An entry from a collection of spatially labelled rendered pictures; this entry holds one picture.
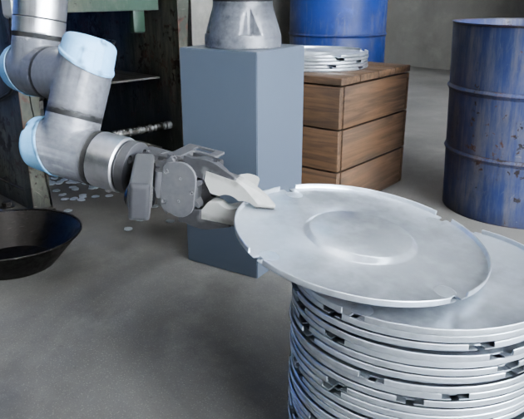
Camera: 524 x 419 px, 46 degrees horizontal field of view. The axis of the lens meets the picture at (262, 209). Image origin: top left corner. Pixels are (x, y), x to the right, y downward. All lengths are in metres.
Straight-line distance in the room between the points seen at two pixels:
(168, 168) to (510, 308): 0.42
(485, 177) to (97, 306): 0.97
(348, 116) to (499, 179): 0.40
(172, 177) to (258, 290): 0.50
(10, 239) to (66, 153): 0.71
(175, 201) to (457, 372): 0.39
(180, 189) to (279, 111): 0.50
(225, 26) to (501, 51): 0.67
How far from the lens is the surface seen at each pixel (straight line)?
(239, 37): 1.20
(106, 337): 1.11
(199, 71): 1.23
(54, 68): 0.89
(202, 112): 1.24
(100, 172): 0.83
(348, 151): 1.64
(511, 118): 1.58
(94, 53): 0.86
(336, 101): 1.57
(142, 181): 0.72
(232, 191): 0.75
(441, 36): 4.83
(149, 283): 1.27
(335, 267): 0.64
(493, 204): 1.64
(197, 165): 0.76
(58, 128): 0.86
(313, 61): 1.74
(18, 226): 1.55
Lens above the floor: 0.56
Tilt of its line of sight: 20 degrees down
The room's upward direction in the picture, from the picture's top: straight up
